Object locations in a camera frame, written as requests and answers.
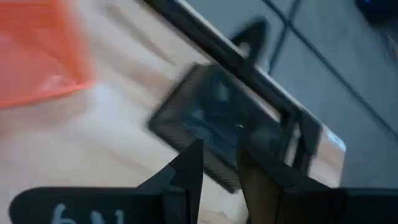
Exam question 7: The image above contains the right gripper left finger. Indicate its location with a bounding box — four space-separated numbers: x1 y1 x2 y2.
136 138 205 224

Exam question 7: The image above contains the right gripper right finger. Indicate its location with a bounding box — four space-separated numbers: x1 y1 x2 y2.
238 146 343 224

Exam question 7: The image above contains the black plastic mesh basket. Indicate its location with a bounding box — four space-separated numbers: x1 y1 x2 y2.
147 62 312 194

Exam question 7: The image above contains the orange plastic mesh basket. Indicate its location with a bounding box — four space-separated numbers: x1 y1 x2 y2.
0 0 94 110

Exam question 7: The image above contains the black aluminium table frame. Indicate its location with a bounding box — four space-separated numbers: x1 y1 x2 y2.
142 0 324 175

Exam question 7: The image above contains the black cable loop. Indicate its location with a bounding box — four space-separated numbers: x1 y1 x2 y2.
229 18 270 66

